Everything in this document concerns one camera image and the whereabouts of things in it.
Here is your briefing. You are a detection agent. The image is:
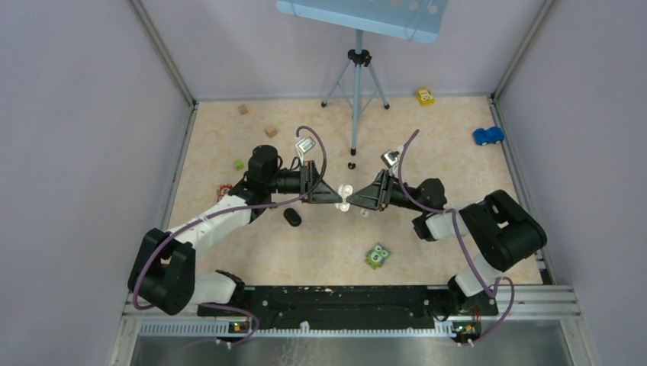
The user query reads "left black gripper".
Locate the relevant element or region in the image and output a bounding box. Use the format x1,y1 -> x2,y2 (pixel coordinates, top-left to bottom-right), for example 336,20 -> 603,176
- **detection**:
266,160 -> 343,204

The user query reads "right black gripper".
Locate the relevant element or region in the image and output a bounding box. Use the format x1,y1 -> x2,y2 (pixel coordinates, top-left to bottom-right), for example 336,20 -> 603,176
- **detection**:
346,169 -> 426,213

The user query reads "white earbud charging case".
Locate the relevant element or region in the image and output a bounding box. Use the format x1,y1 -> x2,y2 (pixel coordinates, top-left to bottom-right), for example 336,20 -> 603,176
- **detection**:
334,185 -> 353,212

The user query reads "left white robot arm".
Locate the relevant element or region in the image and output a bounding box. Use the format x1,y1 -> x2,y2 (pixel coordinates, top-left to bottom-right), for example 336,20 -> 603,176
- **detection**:
127,145 -> 344,315

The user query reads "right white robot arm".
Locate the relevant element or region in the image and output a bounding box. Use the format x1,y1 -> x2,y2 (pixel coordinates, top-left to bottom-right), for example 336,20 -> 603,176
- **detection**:
346,169 -> 547,314

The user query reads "black earbud charging case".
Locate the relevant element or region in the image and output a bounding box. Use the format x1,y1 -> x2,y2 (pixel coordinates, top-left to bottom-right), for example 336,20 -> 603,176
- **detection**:
283,208 -> 302,227

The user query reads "green owl number block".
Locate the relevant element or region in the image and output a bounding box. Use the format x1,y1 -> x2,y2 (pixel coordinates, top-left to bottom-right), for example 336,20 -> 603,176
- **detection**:
365,242 -> 391,269

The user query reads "wooden cube block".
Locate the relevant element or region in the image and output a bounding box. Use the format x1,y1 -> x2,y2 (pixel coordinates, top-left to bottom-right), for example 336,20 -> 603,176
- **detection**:
264,125 -> 278,139

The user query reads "small green cube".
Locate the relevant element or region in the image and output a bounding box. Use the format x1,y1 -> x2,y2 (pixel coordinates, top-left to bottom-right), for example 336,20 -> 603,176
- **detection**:
234,159 -> 245,171

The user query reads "orange red animal block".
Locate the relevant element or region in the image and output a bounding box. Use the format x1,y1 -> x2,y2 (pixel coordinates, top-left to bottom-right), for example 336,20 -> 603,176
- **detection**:
217,184 -> 233,202

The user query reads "light blue tripod stand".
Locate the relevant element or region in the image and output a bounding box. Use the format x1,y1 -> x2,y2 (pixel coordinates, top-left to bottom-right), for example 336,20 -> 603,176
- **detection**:
320,29 -> 391,156

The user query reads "blue toy car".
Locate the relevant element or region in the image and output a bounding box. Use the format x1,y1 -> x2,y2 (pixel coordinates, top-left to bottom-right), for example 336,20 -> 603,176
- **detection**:
472,126 -> 505,146

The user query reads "light blue perforated board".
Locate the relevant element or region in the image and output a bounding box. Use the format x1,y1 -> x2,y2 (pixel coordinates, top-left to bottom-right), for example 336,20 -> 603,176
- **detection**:
276,0 -> 449,43

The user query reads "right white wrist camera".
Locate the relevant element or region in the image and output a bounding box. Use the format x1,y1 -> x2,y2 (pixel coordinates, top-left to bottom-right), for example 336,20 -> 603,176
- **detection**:
380,146 -> 404,170

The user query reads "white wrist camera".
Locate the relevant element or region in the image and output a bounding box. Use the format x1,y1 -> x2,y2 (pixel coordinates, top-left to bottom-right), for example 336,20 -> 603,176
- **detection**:
380,146 -> 404,170
295,136 -> 317,165

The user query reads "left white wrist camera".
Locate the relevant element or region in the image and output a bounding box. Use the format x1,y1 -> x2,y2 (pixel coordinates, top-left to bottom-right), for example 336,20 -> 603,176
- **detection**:
295,136 -> 317,165

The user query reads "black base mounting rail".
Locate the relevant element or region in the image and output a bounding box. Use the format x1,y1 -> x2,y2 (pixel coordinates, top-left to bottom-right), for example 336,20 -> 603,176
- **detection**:
229,285 -> 499,330

